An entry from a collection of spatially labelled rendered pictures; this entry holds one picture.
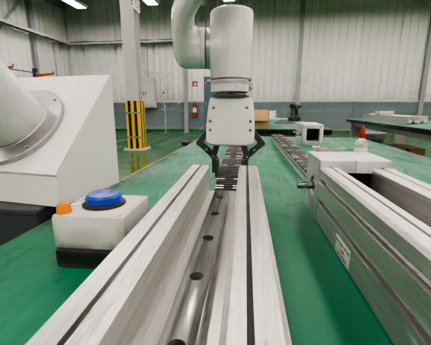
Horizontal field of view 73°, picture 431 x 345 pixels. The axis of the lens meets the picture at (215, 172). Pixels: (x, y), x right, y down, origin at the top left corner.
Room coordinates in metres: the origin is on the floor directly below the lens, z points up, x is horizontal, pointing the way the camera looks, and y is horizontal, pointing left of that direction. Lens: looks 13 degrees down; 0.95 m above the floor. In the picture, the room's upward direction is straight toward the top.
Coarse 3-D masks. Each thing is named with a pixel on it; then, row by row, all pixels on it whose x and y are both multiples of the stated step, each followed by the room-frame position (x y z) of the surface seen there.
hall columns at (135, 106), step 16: (128, 0) 6.54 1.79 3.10; (128, 16) 6.54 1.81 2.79; (128, 32) 6.54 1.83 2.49; (128, 48) 6.55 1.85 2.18; (128, 64) 6.55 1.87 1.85; (128, 80) 6.55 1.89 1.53; (128, 96) 6.56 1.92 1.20; (128, 112) 6.54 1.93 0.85; (144, 112) 6.80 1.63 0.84; (128, 128) 6.54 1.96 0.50; (144, 128) 6.75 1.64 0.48; (128, 144) 6.55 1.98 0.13; (144, 144) 6.70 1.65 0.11
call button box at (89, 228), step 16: (80, 208) 0.30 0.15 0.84; (96, 208) 0.30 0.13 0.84; (112, 208) 0.30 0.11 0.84; (128, 208) 0.30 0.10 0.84; (144, 208) 0.34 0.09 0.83; (64, 224) 0.28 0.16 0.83; (80, 224) 0.28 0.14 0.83; (96, 224) 0.28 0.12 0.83; (112, 224) 0.28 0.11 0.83; (128, 224) 0.29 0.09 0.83; (64, 240) 0.28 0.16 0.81; (80, 240) 0.28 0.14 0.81; (96, 240) 0.28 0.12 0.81; (112, 240) 0.28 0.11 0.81; (64, 256) 0.28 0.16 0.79; (80, 256) 0.28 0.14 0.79; (96, 256) 0.28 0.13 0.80
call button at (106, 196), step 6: (90, 192) 0.32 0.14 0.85; (96, 192) 0.32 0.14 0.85; (102, 192) 0.32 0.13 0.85; (108, 192) 0.32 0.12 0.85; (114, 192) 0.32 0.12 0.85; (120, 192) 0.33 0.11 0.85; (90, 198) 0.30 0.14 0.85; (96, 198) 0.30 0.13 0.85; (102, 198) 0.30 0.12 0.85; (108, 198) 0.30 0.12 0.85; (114, 198) 0.31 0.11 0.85; (120, 198) 0.32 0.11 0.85; (90, 204) 0.30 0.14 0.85; (96, 204) 0.30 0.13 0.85; (102, 204) 0.30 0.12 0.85; (108, 204) 0.30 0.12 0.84
